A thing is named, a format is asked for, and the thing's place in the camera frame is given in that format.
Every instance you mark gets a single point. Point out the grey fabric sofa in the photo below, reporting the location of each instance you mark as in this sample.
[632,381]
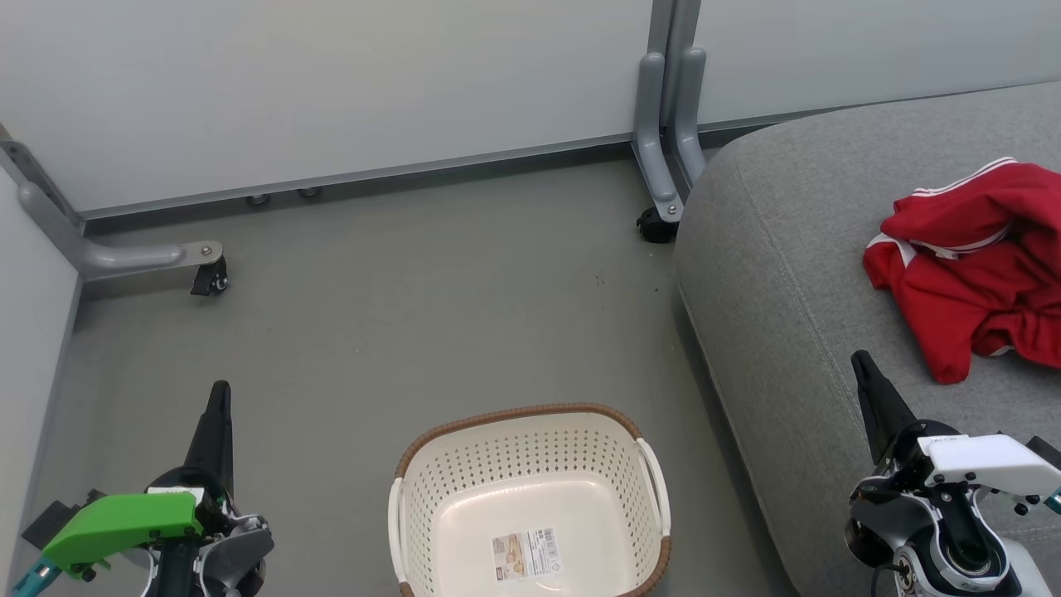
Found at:
[796,332]

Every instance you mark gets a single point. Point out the small metal levelling foot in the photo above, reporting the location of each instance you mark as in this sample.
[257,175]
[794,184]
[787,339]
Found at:
[259,200]
[310,193]

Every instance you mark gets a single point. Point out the long grey partition bottom rail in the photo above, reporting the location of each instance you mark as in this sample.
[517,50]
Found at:
[356,178]

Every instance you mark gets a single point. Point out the grey partition foot bracket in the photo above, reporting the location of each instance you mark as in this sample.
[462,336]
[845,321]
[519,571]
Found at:
[124,257]
[653,141]
[690,116]

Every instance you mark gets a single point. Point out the short grey partition bottom rail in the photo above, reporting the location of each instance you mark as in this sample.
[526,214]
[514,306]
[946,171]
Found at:
[870,106]

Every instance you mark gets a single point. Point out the black caster wheel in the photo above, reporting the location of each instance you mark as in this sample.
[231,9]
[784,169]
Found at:
[656,225]
[211,278]

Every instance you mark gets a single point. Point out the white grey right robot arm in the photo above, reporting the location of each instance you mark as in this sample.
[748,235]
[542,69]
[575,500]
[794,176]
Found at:
[945,539]

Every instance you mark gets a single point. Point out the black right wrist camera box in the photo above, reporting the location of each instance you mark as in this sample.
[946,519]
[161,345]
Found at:
[1046,452]

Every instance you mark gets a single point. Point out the red sports jersey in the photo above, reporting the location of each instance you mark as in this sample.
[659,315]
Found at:
[978,265]

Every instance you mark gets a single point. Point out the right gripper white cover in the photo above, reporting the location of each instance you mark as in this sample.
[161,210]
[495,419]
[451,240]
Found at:
[986,463]

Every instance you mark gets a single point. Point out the cream laundry basket brown rim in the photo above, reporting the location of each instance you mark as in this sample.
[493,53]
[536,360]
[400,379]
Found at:
[530,464]

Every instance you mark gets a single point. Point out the grey partition upright post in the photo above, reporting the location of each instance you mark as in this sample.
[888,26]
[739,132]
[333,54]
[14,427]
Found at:
[673,33]

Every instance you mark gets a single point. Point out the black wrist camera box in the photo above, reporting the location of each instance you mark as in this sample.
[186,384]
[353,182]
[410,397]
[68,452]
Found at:
[1046,452]
[54,518]

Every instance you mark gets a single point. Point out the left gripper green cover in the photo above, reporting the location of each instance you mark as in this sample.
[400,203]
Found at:
[124,522]

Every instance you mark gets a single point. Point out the printed basket label sticker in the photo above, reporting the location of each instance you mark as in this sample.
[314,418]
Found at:
[526,554]

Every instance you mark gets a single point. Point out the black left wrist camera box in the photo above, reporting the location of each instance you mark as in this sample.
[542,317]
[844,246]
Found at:
[54,518]

